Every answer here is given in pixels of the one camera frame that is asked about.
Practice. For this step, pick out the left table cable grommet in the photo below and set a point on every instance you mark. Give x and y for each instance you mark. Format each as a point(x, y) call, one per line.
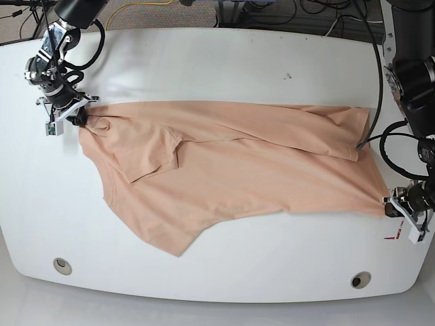
point(62, 266)

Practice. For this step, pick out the right table cable grommet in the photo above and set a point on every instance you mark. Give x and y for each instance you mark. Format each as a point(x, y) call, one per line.
point(361, 280)

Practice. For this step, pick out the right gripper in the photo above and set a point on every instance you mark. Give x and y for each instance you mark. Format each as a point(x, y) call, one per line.
point(71, 107)

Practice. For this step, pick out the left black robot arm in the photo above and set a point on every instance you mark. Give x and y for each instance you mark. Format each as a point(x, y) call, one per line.
point(408, 49)

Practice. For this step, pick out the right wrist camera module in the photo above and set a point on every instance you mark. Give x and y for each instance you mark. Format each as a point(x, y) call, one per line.
point(55, 128)

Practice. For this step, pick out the peach orange t-shirt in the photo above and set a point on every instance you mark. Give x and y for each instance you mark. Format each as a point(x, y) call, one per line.
point(170, 170)

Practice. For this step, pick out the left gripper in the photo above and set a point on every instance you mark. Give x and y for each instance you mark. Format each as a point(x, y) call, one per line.
point(415, 203)

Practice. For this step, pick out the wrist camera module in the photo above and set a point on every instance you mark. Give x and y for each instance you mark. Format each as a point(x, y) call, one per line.
point(416, 235)
point(55, 128)

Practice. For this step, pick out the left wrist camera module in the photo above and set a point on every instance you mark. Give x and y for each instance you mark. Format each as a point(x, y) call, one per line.
point(416, 235)

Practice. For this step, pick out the black tripod stand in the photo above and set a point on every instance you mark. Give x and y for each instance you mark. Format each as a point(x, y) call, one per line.
point(23, 21)

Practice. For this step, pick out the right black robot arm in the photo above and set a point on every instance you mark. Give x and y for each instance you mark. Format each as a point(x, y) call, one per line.
point(57, 78)

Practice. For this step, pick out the red tape rectangle marking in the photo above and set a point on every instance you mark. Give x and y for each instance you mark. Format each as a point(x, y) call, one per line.
point(392, 228)

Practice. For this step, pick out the table cable grommet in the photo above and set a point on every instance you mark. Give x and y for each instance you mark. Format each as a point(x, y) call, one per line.
point(361, 280)
point(62, 266)

